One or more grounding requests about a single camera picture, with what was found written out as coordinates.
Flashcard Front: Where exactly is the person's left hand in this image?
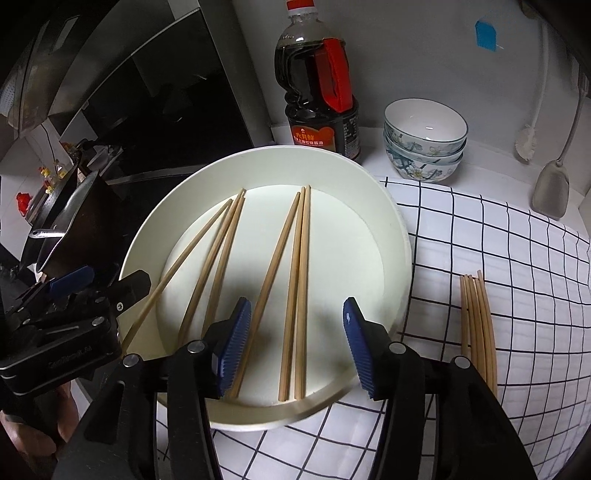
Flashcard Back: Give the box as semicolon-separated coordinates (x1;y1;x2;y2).
0;382;80;480

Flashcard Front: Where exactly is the large white round tray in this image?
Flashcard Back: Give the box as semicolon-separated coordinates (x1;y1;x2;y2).
118;146;412;431

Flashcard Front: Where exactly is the bottom floral ceramic bowl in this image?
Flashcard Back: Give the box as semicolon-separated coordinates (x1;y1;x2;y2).
387;151;463;183

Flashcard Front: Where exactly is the floral ceramic bowl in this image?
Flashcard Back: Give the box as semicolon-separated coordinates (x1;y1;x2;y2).
387;151;463;183
383;134;466;165
384;98;469;143

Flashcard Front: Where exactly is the checkered white table cloth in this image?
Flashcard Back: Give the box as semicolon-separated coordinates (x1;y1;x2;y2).
212;177;590;479

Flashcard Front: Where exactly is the middle floral ceramic bowl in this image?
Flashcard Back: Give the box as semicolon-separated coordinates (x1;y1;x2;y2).
383;134;466;165

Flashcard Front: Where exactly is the black range hood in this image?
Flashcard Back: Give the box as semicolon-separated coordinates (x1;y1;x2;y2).
1;1;273;176

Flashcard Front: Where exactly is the top floral ceramic bowl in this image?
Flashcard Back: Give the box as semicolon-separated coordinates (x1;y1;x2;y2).
384;98;469;143

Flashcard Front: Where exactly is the metal spatula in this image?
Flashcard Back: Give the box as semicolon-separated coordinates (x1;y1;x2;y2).
531;71;589;220

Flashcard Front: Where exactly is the dark soy sauce bottle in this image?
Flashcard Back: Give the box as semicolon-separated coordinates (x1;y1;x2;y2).
274;1;361;160

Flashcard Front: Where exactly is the steel pot with handle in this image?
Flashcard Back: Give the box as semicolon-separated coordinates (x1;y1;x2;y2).
29;172;124;278

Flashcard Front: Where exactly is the blue wall hook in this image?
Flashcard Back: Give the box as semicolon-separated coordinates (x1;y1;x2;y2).
475;19;497;52

